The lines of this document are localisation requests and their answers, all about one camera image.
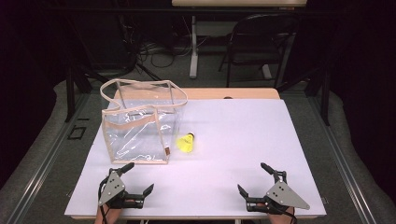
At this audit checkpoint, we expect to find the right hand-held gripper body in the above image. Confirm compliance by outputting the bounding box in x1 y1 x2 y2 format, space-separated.
246 170 311 216

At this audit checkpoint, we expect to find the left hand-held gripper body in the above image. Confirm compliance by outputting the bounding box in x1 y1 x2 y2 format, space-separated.
98 167 146 210

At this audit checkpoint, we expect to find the clear plastic bag beige trim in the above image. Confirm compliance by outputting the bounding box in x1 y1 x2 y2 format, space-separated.
99 78 189 165

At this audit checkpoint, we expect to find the yellow shuttlecock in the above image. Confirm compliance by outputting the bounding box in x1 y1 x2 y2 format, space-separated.
176 132 196 154

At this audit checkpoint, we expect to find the person's right hand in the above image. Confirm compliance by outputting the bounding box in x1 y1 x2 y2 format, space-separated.
266 206 296 224

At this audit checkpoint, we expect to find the person's left hand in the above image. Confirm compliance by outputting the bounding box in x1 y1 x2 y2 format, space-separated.
93 202 123 224

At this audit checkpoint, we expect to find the black metal stand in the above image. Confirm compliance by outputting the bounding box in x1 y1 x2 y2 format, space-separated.
276 60 332 127
64 60 110 123

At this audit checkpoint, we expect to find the black folding chair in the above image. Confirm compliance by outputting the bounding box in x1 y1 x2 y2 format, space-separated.
218 13 301 90

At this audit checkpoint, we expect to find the white desk with legs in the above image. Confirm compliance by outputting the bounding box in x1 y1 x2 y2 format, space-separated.
171 0 308 80

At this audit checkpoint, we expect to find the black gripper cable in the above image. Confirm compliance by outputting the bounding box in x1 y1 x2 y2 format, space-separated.
278 207 298 224
98 177 110 224

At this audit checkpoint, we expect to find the metal floor rail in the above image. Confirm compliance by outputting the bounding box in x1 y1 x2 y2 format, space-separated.
306 92 379 224
5 92 92 224

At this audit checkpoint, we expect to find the black floor socket frame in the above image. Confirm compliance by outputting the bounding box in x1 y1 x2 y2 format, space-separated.
67 124 88 141

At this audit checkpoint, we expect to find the tangle of floor cables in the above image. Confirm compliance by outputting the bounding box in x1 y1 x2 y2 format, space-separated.
118 13 213 70

